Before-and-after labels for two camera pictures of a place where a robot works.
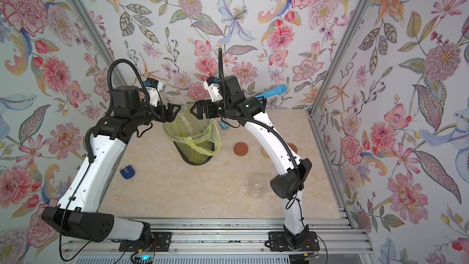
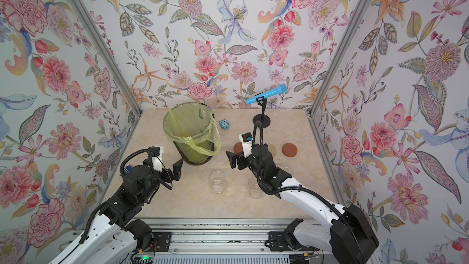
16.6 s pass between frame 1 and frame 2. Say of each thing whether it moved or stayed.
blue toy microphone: stayed
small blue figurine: stayed
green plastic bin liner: stayed
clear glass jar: stayed
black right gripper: moved
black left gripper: moved
